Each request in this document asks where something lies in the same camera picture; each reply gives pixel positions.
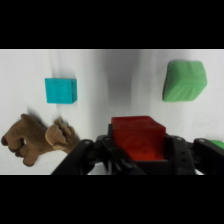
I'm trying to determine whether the large green soft cube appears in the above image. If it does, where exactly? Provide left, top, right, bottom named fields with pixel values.
left=162, top=59, right=208, bottom=103

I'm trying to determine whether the small green cube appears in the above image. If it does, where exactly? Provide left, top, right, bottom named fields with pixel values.
left=209, top=139, right=224, bottom=151

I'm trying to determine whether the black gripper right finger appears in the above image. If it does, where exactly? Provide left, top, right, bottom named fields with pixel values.
left=133, top=134, right=224, bottom=175

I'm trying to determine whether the red cube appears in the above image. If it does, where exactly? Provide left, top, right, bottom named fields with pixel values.
left=110, top=115, right=167, bottom=162

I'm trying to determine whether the brown plush moose toy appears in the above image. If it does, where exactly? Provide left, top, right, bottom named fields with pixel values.
left=0, top=113, right=81, bottom=167

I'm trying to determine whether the teal cube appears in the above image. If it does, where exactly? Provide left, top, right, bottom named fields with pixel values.
left=44, top=77, right=79, bottom=105

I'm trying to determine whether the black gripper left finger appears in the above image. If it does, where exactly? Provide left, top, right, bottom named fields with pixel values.
left=51, top=123, right=146, bottom=175

